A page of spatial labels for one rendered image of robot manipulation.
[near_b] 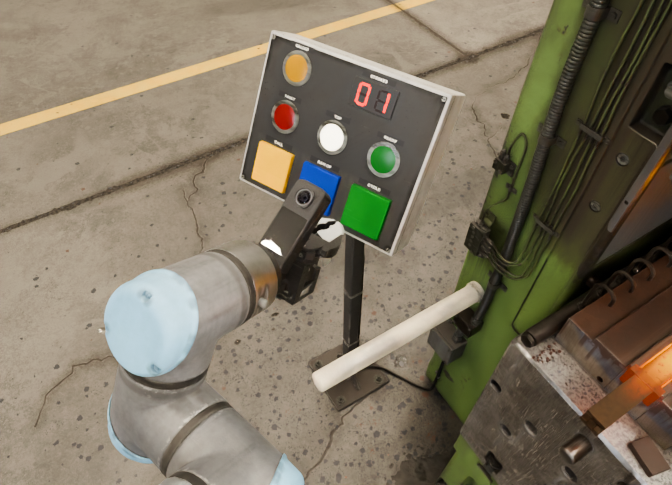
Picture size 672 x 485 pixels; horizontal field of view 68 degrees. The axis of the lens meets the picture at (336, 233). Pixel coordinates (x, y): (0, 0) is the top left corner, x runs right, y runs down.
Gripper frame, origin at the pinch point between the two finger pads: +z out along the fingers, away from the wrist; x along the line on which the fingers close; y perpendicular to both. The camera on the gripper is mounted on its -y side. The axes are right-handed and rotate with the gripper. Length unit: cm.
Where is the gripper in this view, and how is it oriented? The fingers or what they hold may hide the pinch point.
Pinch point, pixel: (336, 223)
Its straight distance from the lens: 75.3
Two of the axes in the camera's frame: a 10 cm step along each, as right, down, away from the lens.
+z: 4.8, -2.3, 8.4
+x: 8.3, 4.3, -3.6
